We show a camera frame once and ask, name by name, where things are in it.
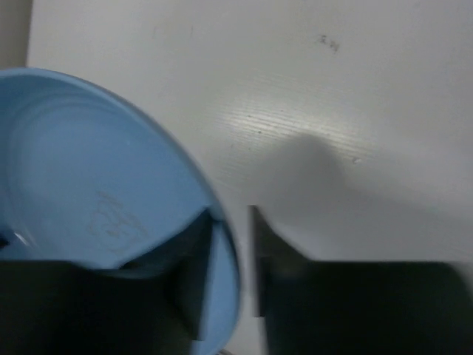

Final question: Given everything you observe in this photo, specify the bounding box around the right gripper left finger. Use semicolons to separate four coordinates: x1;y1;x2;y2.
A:
1;210;214;354

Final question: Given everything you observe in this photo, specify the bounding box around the blue plate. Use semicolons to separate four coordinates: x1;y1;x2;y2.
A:
1;68;240;354

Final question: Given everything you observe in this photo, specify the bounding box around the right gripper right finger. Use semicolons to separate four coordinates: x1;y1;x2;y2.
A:
251;207;472;354

